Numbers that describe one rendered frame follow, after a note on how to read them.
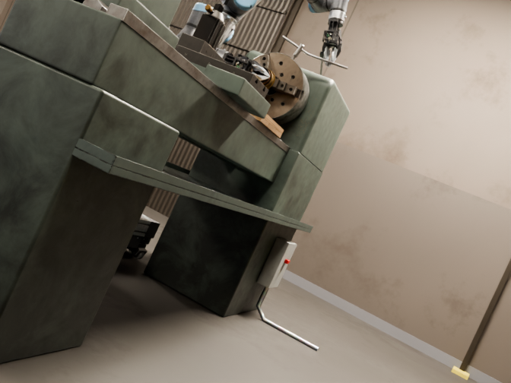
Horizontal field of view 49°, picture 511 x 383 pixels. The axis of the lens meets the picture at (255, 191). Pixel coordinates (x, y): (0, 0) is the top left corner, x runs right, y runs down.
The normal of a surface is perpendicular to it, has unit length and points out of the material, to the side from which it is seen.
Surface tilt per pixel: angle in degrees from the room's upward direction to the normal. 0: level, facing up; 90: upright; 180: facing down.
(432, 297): 90
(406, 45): 90
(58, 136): 90
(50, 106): 90
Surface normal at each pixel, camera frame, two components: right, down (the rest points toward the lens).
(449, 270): -0.39, -0.17
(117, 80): 0.86, 0.40
